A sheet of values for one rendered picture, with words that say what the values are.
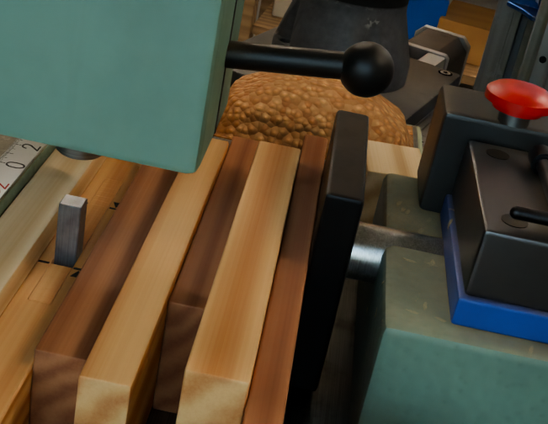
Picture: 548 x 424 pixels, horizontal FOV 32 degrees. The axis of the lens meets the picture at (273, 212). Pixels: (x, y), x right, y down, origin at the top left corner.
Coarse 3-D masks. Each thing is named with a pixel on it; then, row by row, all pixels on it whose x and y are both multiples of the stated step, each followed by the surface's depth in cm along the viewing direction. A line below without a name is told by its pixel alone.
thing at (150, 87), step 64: (0, 0) 31; (64, 0) 31; (128, 0) 30; (192, 0) 30; (0, 64) 32; (64, 64) 32; (128, 64) 31; (192, 64) 31; (0, 128) 33; (64, 128) 33; (128, 128) 32; (192, 128) 32
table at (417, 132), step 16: (416, 128) 69; (416, 144) 67; (352, 288) 48; (352, 304) 47; (336, 320) 45; (352, 320) 45; (336, 336) 44; (352, 336) 44; (336, 352) 43; (352, 352) 43; (336, 368) 42; (352, 368) 42; (320, 384) 41; (336, 384) 41; (288, 400) 39; (304, 400) 39; (320, 400) 40; (336, 400) 40; (160, 416) 37; (176, 416) 37; (288, 416) 38; (304, 416) 39; (320, 416) 39; (336, 416) 39
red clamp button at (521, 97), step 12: (492, 84) 41; (504, 84) 41; (516, 84) 41; (528, 84) 41; (492, 96) 40; (504, 96) 40; (516, 96) 40; (528, 96) 40; (540, 96) 40; (504, 108) 40; (516, 108) 40; (528, 108) 40; (540, 108) 40
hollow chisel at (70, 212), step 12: (60, 204) 37; (72, 204) 37; (84, 204) 38; (60, 216) 37; (72, 216) 37; (84, 216) 38; (60, 228) 38; (72, 228) 38; (84, 228) 38; (60, 240) 38; (72, 240) 38; (60, 252) 38; (72, 252) 38; (60, 264) 38; (72, 264) 38
